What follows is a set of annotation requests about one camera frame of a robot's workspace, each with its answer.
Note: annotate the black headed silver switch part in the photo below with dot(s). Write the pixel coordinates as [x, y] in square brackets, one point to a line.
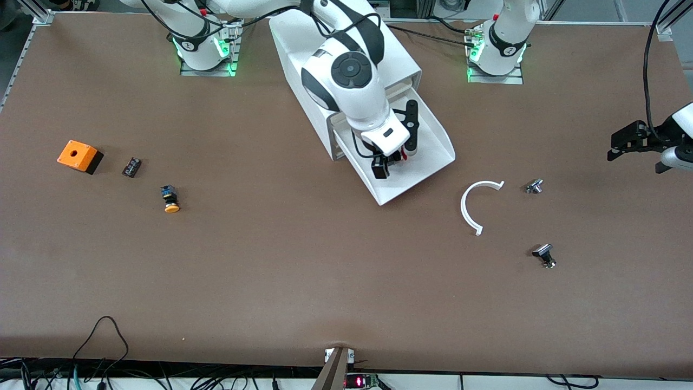
[543, 252]

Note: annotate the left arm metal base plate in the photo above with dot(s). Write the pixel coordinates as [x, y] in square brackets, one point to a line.
[514, 78]

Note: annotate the small black contact block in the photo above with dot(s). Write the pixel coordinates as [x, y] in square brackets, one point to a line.
[131, 167]

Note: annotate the yellow mushroom push button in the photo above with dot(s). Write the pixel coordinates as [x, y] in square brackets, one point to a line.
[171, 206]

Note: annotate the aluminium table side rail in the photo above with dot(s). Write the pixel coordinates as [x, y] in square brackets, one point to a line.
[21, 59]

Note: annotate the device with red display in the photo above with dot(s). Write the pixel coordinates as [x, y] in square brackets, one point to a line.
[358, 382]

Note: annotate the aluminium table edge rail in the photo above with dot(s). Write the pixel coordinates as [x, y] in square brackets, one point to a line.
[595, 23]

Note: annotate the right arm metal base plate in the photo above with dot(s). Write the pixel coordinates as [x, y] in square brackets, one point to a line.
[236, 49]

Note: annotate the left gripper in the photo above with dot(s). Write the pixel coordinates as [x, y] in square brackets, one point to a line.
[647, 138]

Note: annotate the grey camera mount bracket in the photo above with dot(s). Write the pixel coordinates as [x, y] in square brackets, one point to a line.
[333, 374]

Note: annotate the orange box with hole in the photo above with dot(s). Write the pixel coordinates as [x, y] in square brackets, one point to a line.
[76, 154]

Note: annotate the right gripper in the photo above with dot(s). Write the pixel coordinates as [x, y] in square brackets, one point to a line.
[377, 160]

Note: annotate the white curved plastic piece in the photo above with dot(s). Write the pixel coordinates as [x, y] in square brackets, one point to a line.
[463, 208]

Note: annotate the aluminium frame corner profile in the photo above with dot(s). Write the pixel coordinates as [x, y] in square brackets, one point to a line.
[665, 27]
[44, 17]

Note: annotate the small silver knob part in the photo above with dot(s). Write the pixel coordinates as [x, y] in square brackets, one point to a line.
[534, 186]

